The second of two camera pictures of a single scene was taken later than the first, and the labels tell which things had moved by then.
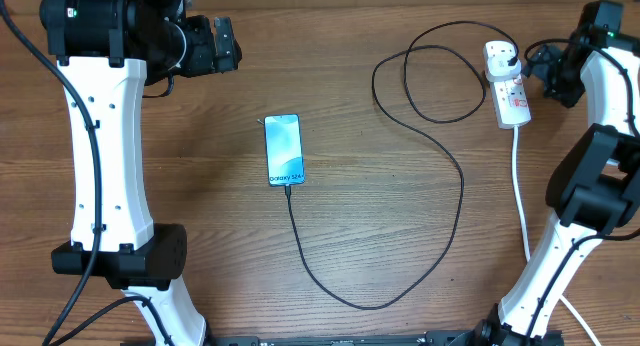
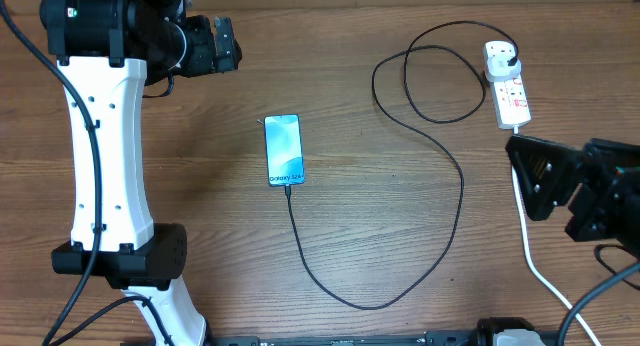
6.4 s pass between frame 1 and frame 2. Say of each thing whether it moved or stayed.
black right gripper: moved
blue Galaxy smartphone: stayed
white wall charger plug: stayed
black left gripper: stayed
